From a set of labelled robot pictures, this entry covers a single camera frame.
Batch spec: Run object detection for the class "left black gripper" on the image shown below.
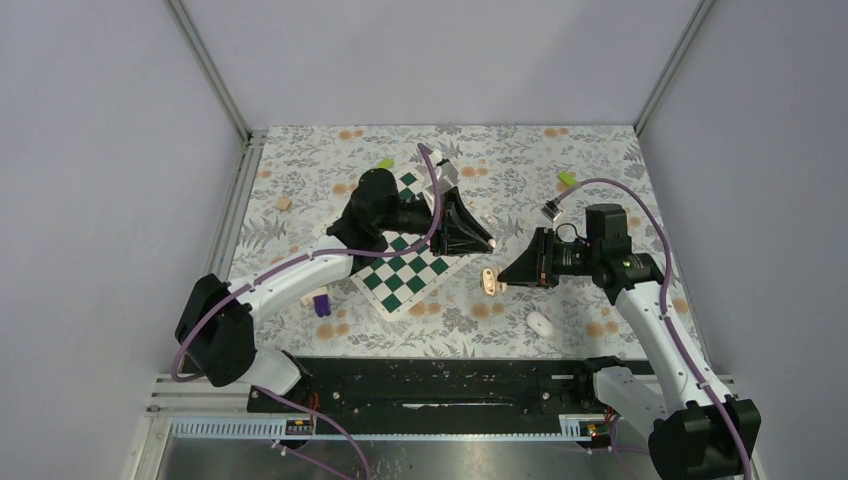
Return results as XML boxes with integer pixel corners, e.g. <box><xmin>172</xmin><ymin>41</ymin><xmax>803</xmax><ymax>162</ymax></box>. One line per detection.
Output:
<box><xmin>377</xmin><ymin>188</ymin><xmax>495</xmax><ymax>258</ymax></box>

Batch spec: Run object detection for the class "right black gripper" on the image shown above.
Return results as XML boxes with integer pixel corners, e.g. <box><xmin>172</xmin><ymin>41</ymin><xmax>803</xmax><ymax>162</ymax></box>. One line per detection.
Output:
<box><xmin>498</xmin><ymin>226</ymin><xmax>601</xmax><ymax>289</ymax></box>

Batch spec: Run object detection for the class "beige earbud charging case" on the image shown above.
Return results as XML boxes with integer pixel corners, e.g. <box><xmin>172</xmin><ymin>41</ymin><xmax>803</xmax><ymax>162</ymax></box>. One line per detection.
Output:
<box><xmin>481</xmin><ymin>267</ymin><xmax>507</xmax><ymax>296</ymax></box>

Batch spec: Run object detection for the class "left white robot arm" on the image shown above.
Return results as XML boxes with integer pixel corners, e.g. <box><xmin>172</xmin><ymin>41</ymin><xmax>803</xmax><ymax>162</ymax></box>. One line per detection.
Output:
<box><xmin>175</xmin><ymin>168</ymin><xmax>496</xmax><ymax>411</ymax></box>

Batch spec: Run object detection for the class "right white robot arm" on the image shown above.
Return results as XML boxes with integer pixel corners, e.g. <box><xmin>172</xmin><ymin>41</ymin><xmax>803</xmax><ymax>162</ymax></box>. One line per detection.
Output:
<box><xmin>498</xmin><ymin>204</ymin><xmax>761</xmax><ymax>479</ymax></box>

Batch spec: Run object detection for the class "white earbud case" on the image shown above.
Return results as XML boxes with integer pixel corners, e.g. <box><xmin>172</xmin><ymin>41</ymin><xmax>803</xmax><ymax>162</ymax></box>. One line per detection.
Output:
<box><xmin>526</xmin><ymin>311</ymin><xmax>554</xmax><ymax>338</ymax></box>

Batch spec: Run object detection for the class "floral patterned table mat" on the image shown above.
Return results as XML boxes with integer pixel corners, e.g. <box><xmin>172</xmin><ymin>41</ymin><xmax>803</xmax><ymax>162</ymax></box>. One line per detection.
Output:
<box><xmin>230</xmin><ymin>126</ymin><xmax>663</xmax><ymax>359</ymax></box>

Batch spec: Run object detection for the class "green white chessboard mat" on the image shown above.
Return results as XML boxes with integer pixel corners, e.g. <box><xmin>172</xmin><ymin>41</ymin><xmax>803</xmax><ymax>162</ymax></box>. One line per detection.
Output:
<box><xmin>351</xmin><ymin>168</ymin><xmax>476</xmax><ymax>322</ymax></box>

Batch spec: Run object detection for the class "green block right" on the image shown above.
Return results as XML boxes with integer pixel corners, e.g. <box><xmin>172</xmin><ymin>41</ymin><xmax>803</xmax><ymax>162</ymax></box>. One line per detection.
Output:
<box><xmin>557</xmin><ymin>171</ymin><xmax>578</xmax><ymax>188</ymax></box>

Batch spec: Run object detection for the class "green white purple block stack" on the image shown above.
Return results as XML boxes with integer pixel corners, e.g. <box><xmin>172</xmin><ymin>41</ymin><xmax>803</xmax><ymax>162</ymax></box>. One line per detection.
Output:
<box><xmin>300</xmin><ymin>286</ymin><xmax>332</xmax><ymax>318</ymax></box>

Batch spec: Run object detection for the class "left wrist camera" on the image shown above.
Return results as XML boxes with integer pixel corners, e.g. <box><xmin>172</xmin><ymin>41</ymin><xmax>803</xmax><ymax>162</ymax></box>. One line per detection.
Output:
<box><xmin>434</xmin><ymin>159</ymin><xmax>460</xmax><ymax>195</ymax></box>

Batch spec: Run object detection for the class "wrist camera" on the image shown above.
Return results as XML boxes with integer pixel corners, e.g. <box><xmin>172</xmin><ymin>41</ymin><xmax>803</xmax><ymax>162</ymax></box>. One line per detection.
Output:
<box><xmin>434</xmin><ymin>159</ymin><xmax>460</xmax><ymax>195</ymax></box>
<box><xmin>541</xmin><ymin>201</ymin><xmax>562</xmax><ymax>223</ymax></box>

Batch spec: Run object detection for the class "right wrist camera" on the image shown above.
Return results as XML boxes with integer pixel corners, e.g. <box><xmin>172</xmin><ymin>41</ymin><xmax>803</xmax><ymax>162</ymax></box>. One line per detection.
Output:
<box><xmin>541</xmin><ymin>201</ymin><xmax>562</xmax><ymax>223</ymax></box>

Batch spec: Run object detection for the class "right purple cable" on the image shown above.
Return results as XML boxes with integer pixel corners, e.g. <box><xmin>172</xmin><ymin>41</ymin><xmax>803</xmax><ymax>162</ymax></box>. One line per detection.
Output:
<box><xmin>555</xmin><ymin>178</ymin><xmax>753</xmax><ymax>480</ymax></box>

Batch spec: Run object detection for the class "purple cable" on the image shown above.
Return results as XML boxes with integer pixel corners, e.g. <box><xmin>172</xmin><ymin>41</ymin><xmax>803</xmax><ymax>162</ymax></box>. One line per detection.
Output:
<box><xmin>170</xmin><ymin>142</ymin><xmax>444</xmax><ymax>480</ymax></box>
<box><xmin>555</xmin><ymin>178</ymin><xmax>753</xmax><ymax>480</ymax></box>

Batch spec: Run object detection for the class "white slotted cable duct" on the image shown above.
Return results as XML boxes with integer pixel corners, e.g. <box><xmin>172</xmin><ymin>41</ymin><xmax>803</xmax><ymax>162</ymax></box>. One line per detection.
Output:
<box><xmin>170</xmin><ymin>415</ymin><xmax>598</xmax><ymax>441</ymax></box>

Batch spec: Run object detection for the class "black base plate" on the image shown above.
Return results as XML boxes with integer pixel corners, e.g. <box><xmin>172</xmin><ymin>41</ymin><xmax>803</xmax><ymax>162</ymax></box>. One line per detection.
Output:
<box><xmin>285</xmin><ymin>357</ymin><xmax>652</xmax><ymax>435</ymax></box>

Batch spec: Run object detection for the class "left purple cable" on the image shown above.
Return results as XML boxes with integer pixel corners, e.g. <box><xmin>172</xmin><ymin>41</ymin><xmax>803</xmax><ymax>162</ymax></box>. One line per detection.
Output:
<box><xmin>170</xmin><ymin>142</ymin><xmax>444</xmax><ymax>480</ymax></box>

